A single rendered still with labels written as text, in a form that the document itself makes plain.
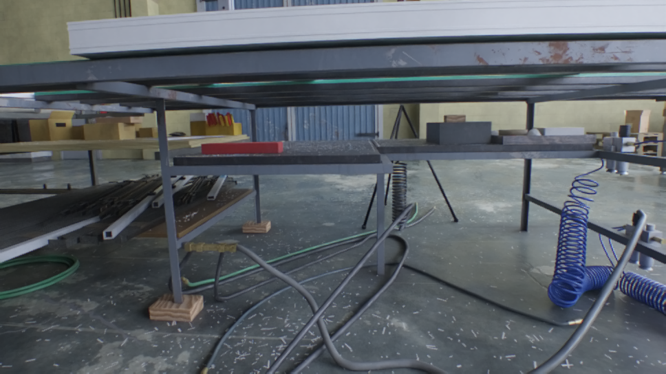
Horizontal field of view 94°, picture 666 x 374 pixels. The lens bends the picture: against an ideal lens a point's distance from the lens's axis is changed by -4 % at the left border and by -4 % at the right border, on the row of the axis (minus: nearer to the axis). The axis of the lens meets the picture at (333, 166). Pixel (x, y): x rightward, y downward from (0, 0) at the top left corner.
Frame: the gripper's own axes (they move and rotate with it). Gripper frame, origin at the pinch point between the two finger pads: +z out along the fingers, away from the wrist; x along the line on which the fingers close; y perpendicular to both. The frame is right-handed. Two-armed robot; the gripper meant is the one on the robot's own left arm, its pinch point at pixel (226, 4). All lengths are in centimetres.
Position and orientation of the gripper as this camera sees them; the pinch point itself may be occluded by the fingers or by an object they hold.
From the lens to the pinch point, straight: 81.2
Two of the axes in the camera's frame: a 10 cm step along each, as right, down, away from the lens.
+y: -10.0, 0.1, 0.7
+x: -0.7, 1.3, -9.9
